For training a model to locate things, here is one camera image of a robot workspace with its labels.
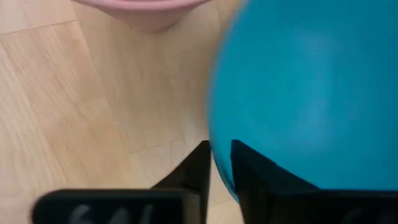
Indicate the blue ribbed bowl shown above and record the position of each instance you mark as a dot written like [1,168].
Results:
[311,93]

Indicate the pink ribbed cup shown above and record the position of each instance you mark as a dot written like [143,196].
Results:
[146,12]

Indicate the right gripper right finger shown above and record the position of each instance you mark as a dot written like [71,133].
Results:
[255,180]

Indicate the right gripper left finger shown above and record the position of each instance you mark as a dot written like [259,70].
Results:
[199,171]

